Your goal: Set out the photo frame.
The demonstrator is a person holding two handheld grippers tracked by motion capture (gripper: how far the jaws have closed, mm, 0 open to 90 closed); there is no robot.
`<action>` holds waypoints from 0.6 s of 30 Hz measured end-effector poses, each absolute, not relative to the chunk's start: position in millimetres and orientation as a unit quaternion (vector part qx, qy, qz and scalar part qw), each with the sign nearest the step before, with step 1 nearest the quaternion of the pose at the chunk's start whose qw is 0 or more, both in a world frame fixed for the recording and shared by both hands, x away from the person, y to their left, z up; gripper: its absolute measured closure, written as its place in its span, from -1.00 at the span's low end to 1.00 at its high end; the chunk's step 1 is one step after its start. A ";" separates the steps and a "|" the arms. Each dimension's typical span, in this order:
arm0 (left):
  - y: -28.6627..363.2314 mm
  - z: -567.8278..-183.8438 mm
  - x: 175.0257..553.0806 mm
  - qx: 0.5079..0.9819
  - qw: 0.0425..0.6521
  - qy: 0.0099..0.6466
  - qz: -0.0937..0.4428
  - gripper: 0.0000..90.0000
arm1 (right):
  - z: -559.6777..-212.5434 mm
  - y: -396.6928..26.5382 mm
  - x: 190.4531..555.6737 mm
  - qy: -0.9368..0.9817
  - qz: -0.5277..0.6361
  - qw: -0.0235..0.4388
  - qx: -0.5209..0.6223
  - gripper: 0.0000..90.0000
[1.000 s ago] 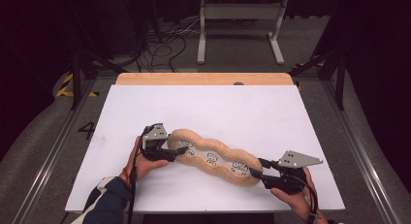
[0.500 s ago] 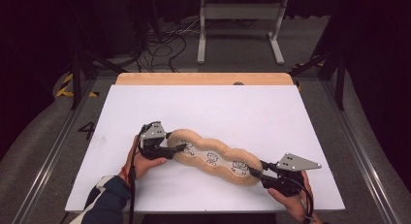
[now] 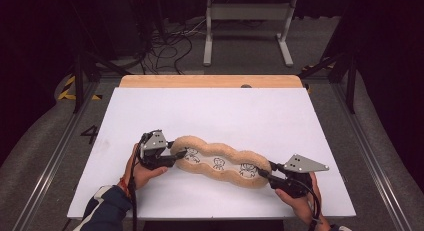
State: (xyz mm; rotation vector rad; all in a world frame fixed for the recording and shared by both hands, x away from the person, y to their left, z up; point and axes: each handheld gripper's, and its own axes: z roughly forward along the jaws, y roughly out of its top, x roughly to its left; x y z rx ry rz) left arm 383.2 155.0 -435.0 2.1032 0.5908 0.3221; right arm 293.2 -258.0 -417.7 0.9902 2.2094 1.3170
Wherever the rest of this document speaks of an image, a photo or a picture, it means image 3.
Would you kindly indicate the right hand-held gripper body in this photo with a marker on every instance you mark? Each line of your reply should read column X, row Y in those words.
column 305, row 165

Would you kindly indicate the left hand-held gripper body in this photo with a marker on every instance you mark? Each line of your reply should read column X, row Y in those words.
column 154, row 142

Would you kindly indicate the person's left hand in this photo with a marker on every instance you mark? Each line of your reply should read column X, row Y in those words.
column 140, row 176

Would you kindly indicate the person's right hand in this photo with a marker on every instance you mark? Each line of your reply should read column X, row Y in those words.
column 303, row 207

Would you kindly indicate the light wooden table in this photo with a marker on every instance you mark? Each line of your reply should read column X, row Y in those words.
column 206, row 81

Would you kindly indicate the black metal stand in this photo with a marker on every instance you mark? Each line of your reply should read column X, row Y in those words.
column 78, row 81
column 350, row 87

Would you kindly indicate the yellow black floor tape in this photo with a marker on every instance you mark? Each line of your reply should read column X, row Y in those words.
column 68, row 97
column 316, row 66

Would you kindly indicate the aluminium floor rail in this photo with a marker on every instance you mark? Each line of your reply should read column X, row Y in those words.
column 56, row 157
column 370, row 157

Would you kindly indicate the white metal table frame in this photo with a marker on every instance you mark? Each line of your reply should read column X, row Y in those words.
column 248, row 11

